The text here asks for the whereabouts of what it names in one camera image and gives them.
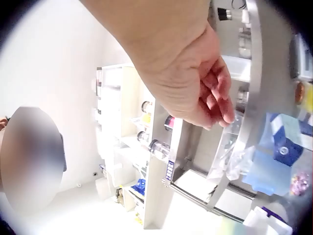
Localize person's right hand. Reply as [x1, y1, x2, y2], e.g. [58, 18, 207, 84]
[83, 0, 235, 130]

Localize person's right fingers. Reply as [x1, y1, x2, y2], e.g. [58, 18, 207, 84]
[198, 56, 235, 130]

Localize clear plastic bag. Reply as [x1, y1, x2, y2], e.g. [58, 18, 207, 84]
[207, 111, 256, 182]

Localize stainless steel rack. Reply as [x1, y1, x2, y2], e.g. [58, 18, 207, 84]
[144, 0, 297, 224]

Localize orange round item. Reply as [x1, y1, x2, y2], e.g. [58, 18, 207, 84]
[295, 82, 306, 105]

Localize light blue packet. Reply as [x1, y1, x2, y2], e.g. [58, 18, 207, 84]
[242, 113, 307, 196]

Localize dark blue and white packet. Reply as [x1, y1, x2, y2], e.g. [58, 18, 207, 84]
[271, 115, 313, 167]

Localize white shelf unit with jars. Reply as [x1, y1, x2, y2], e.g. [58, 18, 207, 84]
[92, 63, 178, 230]

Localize pink purple glitter item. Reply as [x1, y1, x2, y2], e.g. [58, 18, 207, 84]
[290, 171, 311, 197]

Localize white box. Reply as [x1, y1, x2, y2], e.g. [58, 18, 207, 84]
[243, 206, 294, 235]

